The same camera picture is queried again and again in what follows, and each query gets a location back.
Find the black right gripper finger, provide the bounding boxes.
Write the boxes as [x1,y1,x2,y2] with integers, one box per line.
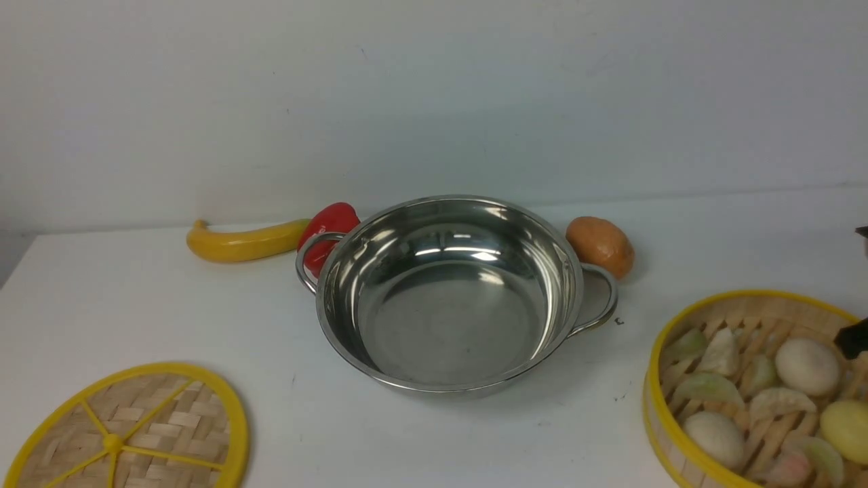
[834,318,868,361]

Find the bamboo steamer basket yellow rim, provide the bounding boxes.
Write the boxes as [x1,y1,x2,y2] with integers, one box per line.
[642,290,866,487]

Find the woven bamboo steamer lid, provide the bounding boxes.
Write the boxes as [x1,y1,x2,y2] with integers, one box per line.
[3,362,250,487]

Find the stainless steel pot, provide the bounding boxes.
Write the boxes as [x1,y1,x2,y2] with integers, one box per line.
[295,195,619,397]

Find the white toy bun upper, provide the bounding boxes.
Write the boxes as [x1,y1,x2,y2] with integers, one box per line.
[774,337,841,397]

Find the white toy bun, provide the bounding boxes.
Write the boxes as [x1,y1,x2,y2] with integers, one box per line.
[682,411,746,470]
[774,337,841,397]

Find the yellow toy bun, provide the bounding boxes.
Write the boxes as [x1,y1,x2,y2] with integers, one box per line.
[821,401,867,466]

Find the small green dumpling centre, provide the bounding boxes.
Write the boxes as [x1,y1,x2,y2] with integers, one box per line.
[740,353,779,399]

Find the cream dumpling centre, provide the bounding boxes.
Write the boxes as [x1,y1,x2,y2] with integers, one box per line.
[748,387,818,426]

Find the green dumpling bottom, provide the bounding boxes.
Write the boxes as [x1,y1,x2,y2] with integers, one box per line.
[787,436,844,487]

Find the white dumpling upright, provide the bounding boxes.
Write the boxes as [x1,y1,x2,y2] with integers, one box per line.
[696,328,740,377]

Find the pink toy dumpling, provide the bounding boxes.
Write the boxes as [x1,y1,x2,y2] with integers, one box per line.
[759,450,813,487]

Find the pale green dumpling top left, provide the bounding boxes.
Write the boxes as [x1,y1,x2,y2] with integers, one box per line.
[661,328,708,363]

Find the white toy bun lower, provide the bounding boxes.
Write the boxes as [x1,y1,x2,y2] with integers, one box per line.
[682,411,746,470]

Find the brown toy potato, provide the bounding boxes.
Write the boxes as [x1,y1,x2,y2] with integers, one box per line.
[566,216,635,280]

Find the red toy bell pepper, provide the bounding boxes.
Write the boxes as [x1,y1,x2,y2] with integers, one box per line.
[298,203,360,279]

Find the yellow toy banana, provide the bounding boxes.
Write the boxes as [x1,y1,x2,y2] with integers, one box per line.
[186,219,310,263]

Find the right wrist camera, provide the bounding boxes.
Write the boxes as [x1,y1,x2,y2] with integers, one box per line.
[854,226,868,258]

